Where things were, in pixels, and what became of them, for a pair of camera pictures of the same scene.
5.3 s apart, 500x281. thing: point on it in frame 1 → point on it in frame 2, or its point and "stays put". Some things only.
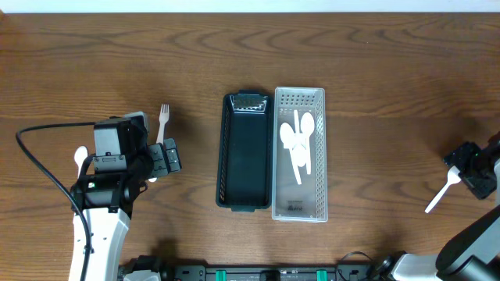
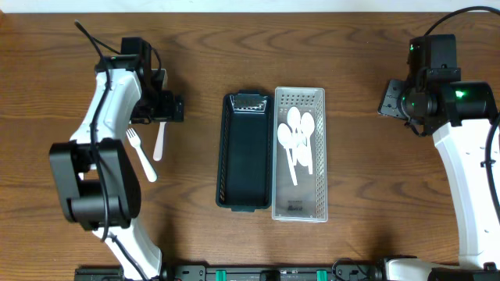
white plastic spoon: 453,178 → 294,119
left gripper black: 164,159 → 172,108
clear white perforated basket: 299,188 stays put
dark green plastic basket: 244,152 stays put
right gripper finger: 481,185 → 389,105
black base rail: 379,271 stays put
